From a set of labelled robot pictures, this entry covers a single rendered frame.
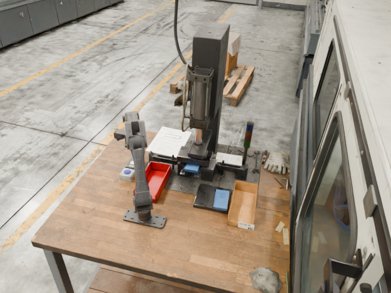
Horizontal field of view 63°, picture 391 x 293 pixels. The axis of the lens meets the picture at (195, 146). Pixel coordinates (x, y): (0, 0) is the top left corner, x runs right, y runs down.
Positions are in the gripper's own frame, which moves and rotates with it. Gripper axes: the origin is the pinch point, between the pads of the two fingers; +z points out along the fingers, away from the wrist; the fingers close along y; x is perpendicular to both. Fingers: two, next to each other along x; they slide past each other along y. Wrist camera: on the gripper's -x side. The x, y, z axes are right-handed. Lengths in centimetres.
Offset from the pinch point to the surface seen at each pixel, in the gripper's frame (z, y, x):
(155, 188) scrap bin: 6.1, 16.9, 17.8
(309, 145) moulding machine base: 0, -39, 99
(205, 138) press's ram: -9.5, -14.3, 37.7
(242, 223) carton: 3, 31, 66
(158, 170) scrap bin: 6.0, 2.7, 14.9
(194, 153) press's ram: -11.0, 3.1, 35.0
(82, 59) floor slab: 106, -346, -244
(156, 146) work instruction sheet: 7.2, -19.3, 6.3
